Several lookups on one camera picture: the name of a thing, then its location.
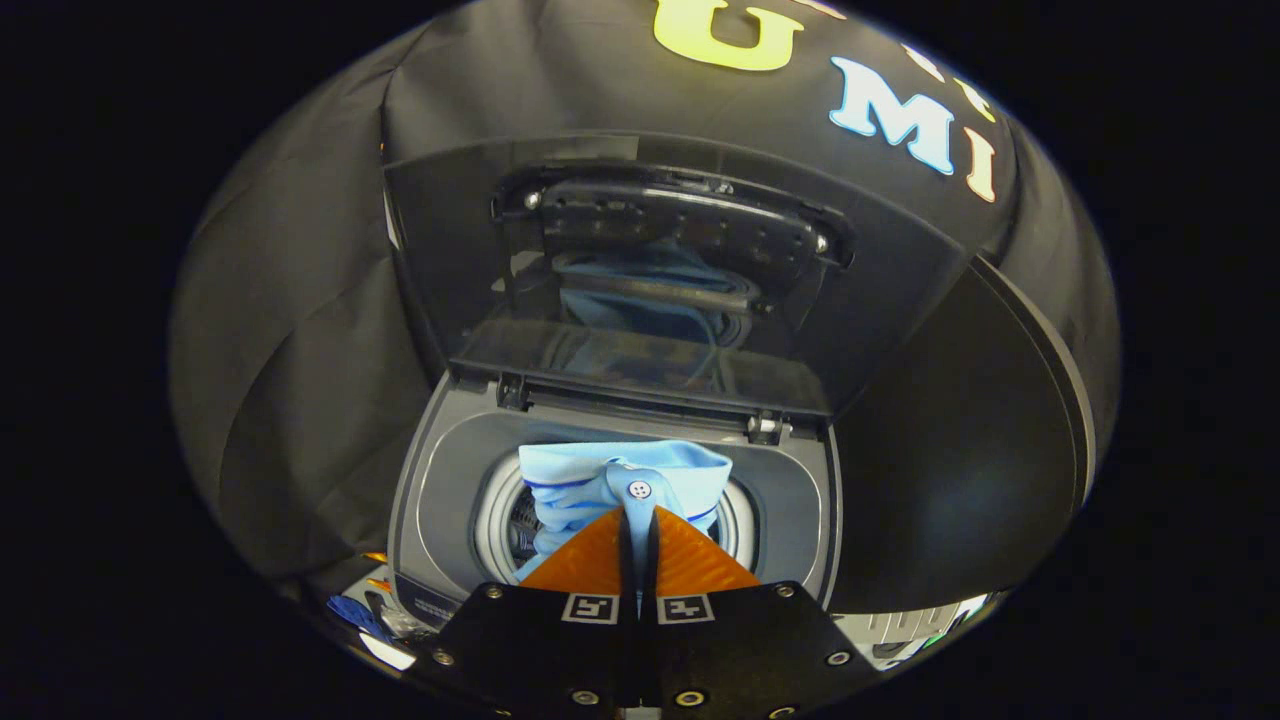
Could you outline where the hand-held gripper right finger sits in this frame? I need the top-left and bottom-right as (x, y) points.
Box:
(640, 505), (881, 720)

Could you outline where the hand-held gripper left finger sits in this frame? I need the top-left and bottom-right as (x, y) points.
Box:
(405, 505), (641, 720)

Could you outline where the light blue polo shirt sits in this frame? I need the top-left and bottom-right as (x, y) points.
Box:
(515, 440), (734, 586)

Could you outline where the dark washing machine lid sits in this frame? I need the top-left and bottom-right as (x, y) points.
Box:
(382, 135), (976, 419)

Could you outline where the blue plastic item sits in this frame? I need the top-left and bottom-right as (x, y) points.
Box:
(328, 595), (393, 643)

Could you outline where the beige cabinet with dark top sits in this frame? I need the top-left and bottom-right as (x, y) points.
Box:
(828, 255), (1098, 613)

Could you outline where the black backdrop cloth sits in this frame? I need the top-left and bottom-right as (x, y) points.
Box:
(168, 0), (1121, 591)

